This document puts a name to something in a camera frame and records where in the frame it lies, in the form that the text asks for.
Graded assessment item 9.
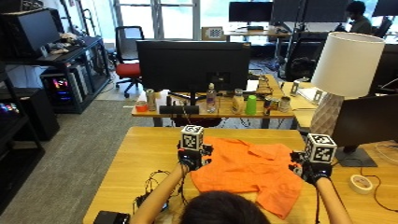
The person's right hand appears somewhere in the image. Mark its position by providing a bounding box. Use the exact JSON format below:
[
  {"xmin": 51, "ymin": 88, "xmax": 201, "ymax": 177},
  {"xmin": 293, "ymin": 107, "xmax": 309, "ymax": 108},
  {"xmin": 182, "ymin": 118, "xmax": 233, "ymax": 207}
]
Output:
[{"xmin": 289, "ymin": 149, "xmax": 334, "ymax": 185}]

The person's left hand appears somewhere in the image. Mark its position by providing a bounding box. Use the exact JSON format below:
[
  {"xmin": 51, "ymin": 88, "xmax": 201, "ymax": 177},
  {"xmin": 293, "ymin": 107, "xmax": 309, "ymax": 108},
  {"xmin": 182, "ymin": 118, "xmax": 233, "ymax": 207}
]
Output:
[{"xmin": 177, "ymin": 140, "xmax": 216, "ymax": 172}]

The orange shirt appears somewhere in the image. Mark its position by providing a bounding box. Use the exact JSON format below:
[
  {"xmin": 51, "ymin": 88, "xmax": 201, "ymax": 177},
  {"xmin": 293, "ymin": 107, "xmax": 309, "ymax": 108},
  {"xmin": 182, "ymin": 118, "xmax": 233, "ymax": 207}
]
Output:
[{"xmin": 189, "ymin": 135, "xmax": 305, "ymax": 220}]

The white marker cube left glove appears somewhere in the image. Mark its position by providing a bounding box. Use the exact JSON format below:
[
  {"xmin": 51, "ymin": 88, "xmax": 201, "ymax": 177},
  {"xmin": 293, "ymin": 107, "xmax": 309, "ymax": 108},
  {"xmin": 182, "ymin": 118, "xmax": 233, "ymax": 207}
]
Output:
[{"xmin": 180, "ymin": 124, "xmax": 205, "ymax": 152}]

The white marker cube glove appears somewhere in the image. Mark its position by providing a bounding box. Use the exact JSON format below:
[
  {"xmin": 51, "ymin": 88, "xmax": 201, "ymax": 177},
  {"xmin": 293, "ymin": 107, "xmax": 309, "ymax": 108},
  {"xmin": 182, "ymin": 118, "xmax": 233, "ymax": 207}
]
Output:
[
  {"xmin": 180, "ymin": 124, "xmax": 205, "ymax": 152},
  {"xmin": 304, "ymin": 133, "xmax": 338, "ymax": 164}
]

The white marker cube right glove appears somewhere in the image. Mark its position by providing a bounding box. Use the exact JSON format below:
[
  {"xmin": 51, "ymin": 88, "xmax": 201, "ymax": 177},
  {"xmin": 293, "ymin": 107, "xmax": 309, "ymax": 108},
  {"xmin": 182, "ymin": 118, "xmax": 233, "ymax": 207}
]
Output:
[{"xmin": 304, "ymin": 133, "xmax": 338, "ymax": 164}]

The roll of white tape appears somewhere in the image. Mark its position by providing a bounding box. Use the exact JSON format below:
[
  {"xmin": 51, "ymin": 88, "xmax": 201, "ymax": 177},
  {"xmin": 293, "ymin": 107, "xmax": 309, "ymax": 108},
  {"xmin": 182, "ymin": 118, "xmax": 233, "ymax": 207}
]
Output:
[{"xmin": 349, "ymin": 174, "xmax": 374, "ymax": 196}]

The black speaker bar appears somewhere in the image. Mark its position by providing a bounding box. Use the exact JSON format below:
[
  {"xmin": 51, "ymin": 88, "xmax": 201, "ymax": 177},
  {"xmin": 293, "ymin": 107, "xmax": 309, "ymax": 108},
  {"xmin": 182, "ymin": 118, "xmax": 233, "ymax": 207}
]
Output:
[{"xmin": 159, "ymin": 105, "xmax": 200, "ymax": 115}]

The wooden desk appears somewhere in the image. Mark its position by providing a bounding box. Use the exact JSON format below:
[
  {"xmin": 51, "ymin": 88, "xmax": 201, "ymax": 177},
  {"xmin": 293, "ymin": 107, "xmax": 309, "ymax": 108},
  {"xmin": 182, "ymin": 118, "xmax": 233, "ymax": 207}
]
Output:
[{"xmin": 131, "ymin": 74, "xmax": 296, "ymax": 129}]

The black monitor with stand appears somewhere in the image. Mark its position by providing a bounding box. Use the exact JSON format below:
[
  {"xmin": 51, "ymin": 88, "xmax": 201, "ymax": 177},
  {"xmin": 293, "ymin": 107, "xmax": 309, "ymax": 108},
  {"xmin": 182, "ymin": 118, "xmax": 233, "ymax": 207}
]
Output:
[{"xmin": 332, "ymin": 93, "xmax": 398, "ymax": 168}]

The clear water bottle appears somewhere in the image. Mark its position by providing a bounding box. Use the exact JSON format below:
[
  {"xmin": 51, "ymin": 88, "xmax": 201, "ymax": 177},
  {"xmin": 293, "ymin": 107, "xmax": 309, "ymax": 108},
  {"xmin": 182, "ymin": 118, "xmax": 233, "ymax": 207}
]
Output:
[{"xmin": 205, "ymin": 82, "xmax": 218, "ymax": 114}]

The beige bottle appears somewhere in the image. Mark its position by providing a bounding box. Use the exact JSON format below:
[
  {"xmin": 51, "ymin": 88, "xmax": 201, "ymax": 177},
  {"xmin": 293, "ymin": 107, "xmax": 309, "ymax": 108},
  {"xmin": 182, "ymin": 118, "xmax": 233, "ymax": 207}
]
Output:
[{"xmin": 232, "ymin": 89, "xmax": 245, "ymax": 115}]

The grey glass jar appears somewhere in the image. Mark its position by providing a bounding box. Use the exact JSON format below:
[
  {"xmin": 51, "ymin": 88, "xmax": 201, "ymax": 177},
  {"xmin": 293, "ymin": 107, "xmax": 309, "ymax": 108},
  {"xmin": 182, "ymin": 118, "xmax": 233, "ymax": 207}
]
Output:
[{"xmin": 278, "ymin": 95, "xmax": 293, "ymax": 114}]

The green plastic cup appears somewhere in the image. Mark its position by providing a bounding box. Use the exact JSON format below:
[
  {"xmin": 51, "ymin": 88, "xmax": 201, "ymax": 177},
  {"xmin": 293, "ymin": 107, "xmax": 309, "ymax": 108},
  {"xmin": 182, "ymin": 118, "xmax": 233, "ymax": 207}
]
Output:
[{"xmin": 244, "ymin": 94, "xmax": 258, "ymax": 117}]

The red and blue can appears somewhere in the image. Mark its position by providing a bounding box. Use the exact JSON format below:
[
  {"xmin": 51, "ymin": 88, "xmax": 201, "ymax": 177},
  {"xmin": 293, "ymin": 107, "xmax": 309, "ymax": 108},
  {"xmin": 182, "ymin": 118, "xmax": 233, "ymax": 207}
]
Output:
[{"xmin": 262, "ymin": 96, "xmax": 274, "ymax": 117}]

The black small box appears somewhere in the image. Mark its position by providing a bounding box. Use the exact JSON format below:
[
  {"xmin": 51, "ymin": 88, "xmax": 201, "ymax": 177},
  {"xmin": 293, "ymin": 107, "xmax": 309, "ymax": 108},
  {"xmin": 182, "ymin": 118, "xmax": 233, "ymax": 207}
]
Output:
[{"xmin": 92, "ymin": 210, "xmax": 132, "ymax": 224}]

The large black monitor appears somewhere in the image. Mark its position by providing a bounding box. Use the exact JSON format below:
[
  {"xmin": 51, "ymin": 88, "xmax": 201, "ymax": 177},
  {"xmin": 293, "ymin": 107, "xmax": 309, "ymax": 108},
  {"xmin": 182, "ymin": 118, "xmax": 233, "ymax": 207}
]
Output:
[{"xmin": 136, "ymin": 39, "xmax": 253, "ymax": 106}]

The white table lamp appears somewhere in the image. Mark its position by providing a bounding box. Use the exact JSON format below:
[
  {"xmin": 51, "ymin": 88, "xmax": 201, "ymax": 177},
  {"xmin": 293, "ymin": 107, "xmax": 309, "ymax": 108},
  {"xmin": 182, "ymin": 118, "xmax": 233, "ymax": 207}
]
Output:
[{"xmin": 309, "ymin": 31, "xmax": 387, "ymax": 136}]

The red office chair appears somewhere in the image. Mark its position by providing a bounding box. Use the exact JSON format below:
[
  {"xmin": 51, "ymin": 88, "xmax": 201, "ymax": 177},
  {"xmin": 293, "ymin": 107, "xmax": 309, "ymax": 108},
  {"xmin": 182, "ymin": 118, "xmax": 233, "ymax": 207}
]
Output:
[{"xmin": 113, "ymin": 25, "xmax": 147, "ymax": 99}]

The black office chair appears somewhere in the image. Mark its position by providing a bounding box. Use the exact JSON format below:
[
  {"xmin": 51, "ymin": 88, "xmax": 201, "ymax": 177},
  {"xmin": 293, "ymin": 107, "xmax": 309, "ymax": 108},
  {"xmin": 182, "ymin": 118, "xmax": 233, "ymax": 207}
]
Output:
[{"xmin": 284, "ymin": 32, "xmax": 329, "ymax": 82}]

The lit computer tower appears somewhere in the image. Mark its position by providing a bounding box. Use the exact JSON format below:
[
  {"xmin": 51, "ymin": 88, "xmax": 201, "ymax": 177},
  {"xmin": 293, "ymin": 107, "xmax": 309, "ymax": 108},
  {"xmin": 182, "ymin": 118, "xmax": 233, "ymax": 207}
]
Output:
[{"xmin": 40, "ymin": 70, "xmax": 85, "ymax": 106}]

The black shelf rack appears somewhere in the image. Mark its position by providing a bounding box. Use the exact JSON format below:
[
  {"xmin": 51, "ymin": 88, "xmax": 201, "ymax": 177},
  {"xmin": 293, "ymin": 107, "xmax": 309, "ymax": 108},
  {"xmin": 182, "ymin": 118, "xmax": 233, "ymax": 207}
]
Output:
[{"xmin": 0, "ymin": 35, "xmax": 112, "ymax": 115}]

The marker board card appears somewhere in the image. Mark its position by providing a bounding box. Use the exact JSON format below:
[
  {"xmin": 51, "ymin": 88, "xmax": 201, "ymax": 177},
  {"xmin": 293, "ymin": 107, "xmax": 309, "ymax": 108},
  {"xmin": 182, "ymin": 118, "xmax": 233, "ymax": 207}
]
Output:
[{"xmin": 201, "ymin": 26, "xmax": 228, "ymax": 42}]

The black cabinet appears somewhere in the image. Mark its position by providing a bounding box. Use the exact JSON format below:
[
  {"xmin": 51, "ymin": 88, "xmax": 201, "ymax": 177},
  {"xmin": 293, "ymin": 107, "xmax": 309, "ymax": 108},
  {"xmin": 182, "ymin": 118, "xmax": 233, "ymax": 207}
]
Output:
[{"xmin": 0, "ymin": 87, "xmax": 61, "ymax": 142}]

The black background monitor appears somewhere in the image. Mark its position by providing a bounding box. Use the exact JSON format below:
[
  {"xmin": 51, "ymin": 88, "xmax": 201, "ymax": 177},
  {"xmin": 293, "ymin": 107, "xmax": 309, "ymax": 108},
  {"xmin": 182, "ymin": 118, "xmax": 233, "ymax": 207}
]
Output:
[{"xmin": 228, "ymin": 1, "xmax": 274, "ymax": 23}]

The black cable bundle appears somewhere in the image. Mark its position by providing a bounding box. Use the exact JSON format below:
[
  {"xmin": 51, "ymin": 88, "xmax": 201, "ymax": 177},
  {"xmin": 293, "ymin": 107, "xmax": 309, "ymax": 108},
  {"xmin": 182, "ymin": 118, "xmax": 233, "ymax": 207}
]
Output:
[{"xmin": 132, "ymin": 169, "xmax": 186, "ymax": 216}]

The black thin cable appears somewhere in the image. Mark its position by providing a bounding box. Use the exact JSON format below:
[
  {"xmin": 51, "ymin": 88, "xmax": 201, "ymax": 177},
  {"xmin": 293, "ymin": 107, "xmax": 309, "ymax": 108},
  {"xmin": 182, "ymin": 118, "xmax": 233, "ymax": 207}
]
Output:
[{"xmin": 360, "ymin": 167, "xmax": 398, "ymax": 214}]

